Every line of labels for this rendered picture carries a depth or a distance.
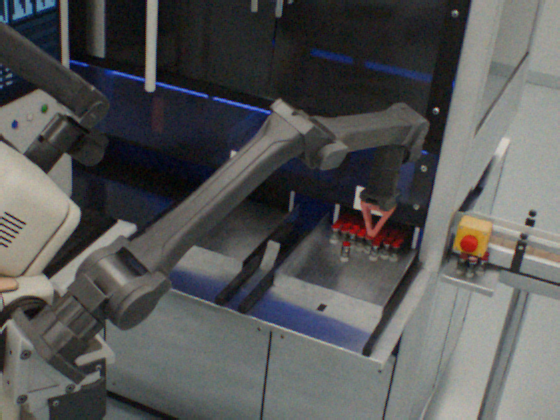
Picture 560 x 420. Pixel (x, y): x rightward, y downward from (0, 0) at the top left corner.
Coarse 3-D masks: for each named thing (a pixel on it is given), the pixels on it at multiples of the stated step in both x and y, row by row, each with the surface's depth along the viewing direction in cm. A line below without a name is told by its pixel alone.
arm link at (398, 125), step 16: (304, 112) 138; (384, 112) 155; (400, 112) 159; (416, 112) 164; (320, 128) 136; (336, 128) 136; (352, 128) 141; (368, 128) 145; (384, 128) 150; (400, 128) 155; (416, 128) 160; (336, 144) 133; (352, 144) 143; (368, 144) 149; (384, 144) 155; (400, 144) 160; (320, 160) 130; (336, 160) 134
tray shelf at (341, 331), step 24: (192, 192) 224; (288, 240) 207; (192, 264) 192; (192, 288) 184; (216, 288) 185; (264, 312) 179; (288, 312) 179; (312, 312) 180; (336, 312) 181; (408, 312) 184; (288, 336) 174; (312, 336) 173; (336, 336) 174; (360, 336) 174; (384, 336) 175; (360, 360) 169; (384, 360) 169
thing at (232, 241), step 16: (240, 208) 218; (256, 208) 219; (272, 208) 220; (224, 224) 210; (240, 224) 211; (256, 224) 212; (272, 224) 213; (208, 240) 202; (224, 240) 203; (240, 240) 204; (256, 240) 205; (192, 256) 195; (208, 256) 193; (224, 256) 191; (240, 256) 197
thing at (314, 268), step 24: (312, 240) 207; (288, 264) 194; (312, 264) 197; (336, 264) 198; (360, 264) 200; (384, 264) 201; (408, 264) 195; (288, 288) 187; (312, 288) 184; (336, 288) 189; (360, 288) 190; (384, 288) 191; (360, 312) 182
